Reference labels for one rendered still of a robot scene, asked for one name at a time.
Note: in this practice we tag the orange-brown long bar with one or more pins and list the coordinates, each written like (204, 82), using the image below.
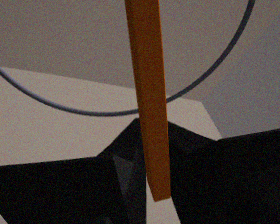
(144, 30)

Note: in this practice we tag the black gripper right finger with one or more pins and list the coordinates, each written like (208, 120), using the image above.
(203, 172)

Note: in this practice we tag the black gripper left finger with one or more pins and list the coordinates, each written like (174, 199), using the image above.
(112, 184)

